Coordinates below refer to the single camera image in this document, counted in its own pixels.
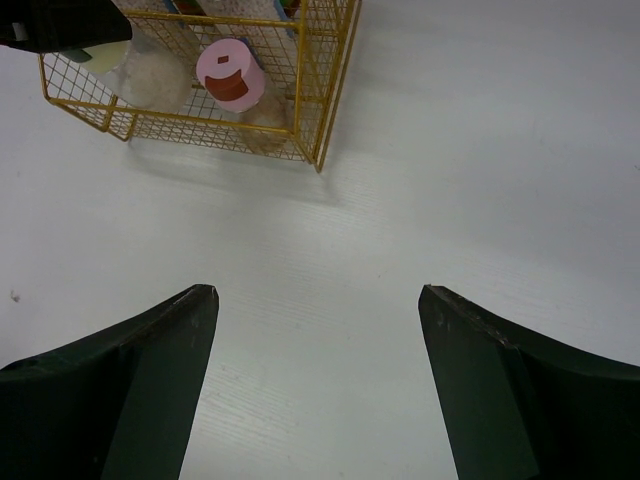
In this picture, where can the yellow lid spice jar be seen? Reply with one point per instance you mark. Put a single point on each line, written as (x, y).
(141, 71)

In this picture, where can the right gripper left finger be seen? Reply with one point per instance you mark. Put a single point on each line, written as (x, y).
(117, 404)

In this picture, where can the pink lid spice jar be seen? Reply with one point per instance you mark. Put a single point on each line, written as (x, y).
(230, 73)

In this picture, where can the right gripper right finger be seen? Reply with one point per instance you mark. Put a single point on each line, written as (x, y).
(520, 405)

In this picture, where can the yellow wire rack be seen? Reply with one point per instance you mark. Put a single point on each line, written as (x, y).
(310, 70)

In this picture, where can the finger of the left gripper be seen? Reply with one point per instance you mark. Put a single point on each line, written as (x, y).
(49, 26)

